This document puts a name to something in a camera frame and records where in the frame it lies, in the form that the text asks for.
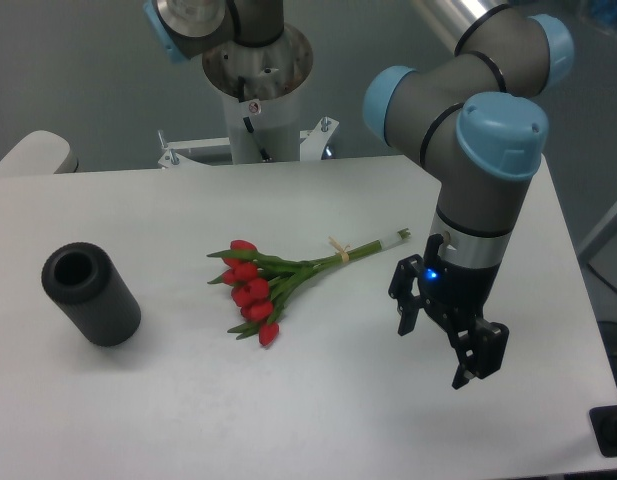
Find black device at table edge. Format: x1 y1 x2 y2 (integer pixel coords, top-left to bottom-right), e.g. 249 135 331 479
589 405 617 458

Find white rounded chair part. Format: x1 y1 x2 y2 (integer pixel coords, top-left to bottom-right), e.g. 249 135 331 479
0 130 79 178

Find white furniture at right edge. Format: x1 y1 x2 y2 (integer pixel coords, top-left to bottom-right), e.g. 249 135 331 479
576 200 617 267

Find red tulip bouquet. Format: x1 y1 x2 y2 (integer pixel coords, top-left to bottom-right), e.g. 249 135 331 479
207 228 411 348

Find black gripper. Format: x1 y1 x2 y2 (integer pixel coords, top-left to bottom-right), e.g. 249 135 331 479
388 233 509 390

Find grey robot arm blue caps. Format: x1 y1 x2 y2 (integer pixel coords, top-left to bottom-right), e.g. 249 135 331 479
144 1 574 388

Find black cylindrical vase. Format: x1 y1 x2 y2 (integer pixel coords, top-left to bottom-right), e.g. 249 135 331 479
41 242 141 347

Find white metal base bracket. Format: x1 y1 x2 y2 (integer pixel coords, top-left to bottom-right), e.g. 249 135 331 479
157 116 340 169

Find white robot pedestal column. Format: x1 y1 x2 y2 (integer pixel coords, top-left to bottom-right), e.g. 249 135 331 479
202 24 313 150

